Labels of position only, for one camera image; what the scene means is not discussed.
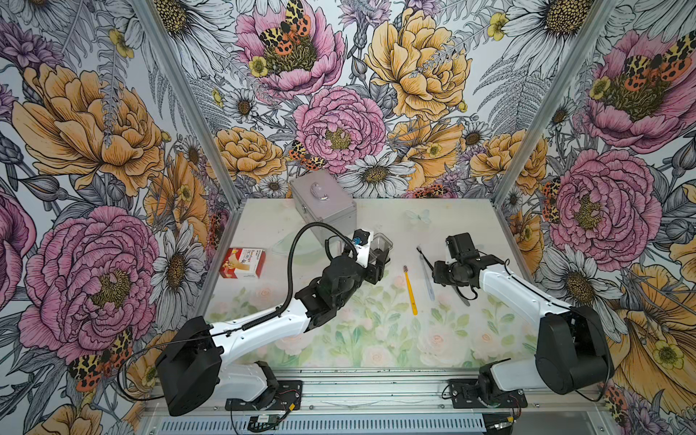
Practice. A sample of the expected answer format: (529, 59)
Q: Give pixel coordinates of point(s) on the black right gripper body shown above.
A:
(449, 274)

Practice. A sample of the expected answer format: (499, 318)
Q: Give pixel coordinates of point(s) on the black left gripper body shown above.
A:
(372, 274)

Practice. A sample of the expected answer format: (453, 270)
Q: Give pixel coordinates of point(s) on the light blue toothbrush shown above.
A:
(428, 280)

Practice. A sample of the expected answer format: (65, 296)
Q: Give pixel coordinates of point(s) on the black toothbrush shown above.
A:
(424, 258)

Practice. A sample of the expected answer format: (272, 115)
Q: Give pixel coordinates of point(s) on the yellow toothbrush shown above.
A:
(413, 304)

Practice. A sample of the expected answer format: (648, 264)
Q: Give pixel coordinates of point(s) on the white clear toothbrush holder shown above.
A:
(380, 244)

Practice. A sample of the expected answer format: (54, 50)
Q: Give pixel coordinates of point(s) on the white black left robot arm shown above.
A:
(203, 356)

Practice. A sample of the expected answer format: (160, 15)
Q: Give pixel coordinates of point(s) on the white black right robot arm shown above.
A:
(571, 350)

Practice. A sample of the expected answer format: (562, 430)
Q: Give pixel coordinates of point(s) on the silver aluminium first aid case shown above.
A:
(319, 198)

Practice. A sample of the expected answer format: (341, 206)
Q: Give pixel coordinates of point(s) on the red bandage box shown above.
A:
(243, 263)

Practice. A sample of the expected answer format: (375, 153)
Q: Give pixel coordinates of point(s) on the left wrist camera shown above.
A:
(362, 240)

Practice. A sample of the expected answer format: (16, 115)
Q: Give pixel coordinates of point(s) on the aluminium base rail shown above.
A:
(349, 401)

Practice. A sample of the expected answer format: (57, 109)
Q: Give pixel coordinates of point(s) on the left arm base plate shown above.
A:
(279, 398)

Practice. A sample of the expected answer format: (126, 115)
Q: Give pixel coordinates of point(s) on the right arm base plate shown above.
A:
(477, 394)

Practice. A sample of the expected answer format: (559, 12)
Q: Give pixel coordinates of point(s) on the aluminium frame post right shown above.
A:
(584, 45)

